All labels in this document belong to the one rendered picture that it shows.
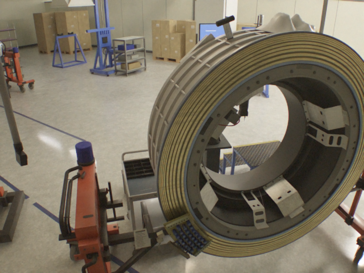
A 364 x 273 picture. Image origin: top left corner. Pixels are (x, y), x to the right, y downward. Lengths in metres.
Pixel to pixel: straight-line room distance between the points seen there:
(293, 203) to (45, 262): 2.09
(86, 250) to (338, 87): 1.61
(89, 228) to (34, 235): 1.60
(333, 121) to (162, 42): 8.96
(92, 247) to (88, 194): 0.35
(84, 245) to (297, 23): 1.67
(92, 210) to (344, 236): 2.38
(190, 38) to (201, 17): 2.93
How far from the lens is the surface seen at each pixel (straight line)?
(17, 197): 3.46
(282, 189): 2.16
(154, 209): 2.65
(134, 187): 2.32
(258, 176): 2.25
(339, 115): 1.95
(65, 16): 13.12
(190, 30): 9.77
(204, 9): 6.91
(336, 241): 3.11
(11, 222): 3.15
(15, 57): 8.06
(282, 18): 1.73
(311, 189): 2.18
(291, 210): 2.13
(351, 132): 1.99
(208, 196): 1.73
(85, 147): 2.02
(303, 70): 1.57
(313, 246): 2.96
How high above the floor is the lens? 2.00
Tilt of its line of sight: 26 degrees down
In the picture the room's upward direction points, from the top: straight up
